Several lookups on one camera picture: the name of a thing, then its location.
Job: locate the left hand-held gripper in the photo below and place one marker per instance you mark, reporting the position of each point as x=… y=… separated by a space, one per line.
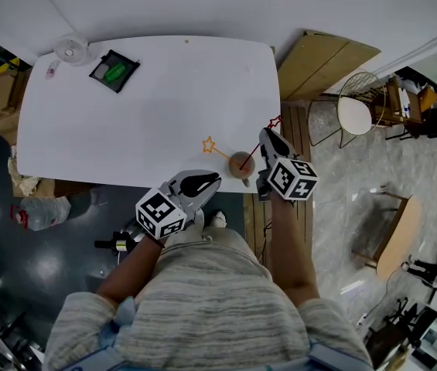
x=160 y=215

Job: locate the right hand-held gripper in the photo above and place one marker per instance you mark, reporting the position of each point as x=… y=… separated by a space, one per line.
x=291 y=176

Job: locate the red star stick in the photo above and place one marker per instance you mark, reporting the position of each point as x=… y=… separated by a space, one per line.
x=255 y=149

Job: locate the brown cup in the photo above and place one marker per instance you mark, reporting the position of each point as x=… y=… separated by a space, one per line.
x=247 y=170

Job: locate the orange star stick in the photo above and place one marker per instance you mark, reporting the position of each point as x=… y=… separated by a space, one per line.
x=222 y=154

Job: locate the person's right forearm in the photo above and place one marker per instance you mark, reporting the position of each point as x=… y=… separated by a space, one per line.
x=293 y=246

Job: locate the person's left forearm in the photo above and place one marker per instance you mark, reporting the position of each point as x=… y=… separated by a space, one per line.
x=133 y=273

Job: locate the person's white shoe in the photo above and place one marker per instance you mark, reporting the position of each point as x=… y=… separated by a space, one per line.
x=218 y=219

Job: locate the wooden slat bench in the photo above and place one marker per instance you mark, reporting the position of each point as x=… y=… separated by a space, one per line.
x=297 y=122

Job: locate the leaning wooden board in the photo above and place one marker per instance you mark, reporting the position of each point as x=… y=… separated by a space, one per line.
x=318 y=64

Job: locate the black and yellow tool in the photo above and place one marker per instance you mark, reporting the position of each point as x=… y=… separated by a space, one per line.
x=119 y=244

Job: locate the person's grey striped shirt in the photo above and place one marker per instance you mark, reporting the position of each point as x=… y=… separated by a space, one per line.
x=210 y=307

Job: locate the black mesh tray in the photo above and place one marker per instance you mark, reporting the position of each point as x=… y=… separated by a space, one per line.
x=125 y=79

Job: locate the wooden rack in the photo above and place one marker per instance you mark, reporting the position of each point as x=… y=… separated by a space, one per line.
x=400 y=106

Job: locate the green plastic object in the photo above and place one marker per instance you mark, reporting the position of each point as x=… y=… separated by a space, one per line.
x=115 y=72

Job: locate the wooden stool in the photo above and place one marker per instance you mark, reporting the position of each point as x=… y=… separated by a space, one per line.
x=400 y=230

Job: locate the grey small object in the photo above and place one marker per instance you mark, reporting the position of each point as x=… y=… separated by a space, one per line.
x=100 y=72

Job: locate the clear water jug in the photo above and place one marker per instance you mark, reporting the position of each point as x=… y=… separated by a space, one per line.
x=46 y=212

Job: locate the crumpled beige bag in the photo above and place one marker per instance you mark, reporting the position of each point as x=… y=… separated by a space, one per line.
x=22 y=178

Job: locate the small white fan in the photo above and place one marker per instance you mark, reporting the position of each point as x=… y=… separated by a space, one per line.
x=72 y=50

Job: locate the black and white device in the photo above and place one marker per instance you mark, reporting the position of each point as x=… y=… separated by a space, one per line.
x=432 y=274

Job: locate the cardboard boxes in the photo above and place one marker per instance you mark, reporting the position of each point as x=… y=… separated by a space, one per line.
x=3 y=99

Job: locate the black office chair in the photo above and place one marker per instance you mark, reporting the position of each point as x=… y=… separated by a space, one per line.
x=400 y=331

